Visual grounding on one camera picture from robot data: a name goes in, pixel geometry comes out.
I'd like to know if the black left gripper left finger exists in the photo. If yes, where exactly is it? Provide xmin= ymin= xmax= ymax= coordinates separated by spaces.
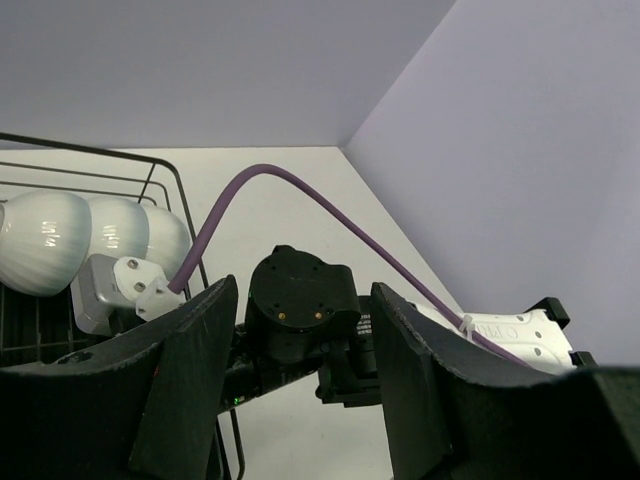
xmin=1 ymin=276 xmax=238 ymax=479

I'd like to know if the black wire dish rack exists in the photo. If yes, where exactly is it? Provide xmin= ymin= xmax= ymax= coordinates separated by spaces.
xmin=0 ymin=131 xmax=246 ymax=480

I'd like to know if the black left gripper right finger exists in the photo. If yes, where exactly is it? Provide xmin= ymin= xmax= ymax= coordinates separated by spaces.
xmin=371 ymin=283 xmax=639 ymax=479

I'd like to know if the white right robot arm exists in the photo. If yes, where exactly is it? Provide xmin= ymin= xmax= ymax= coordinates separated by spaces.
xmin=220 ymin=245 xmax=595 ymax=412

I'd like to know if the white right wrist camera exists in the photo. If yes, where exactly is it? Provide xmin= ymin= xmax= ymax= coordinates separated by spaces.
xmin=70 ymin=254 xmax=186 ymax=337

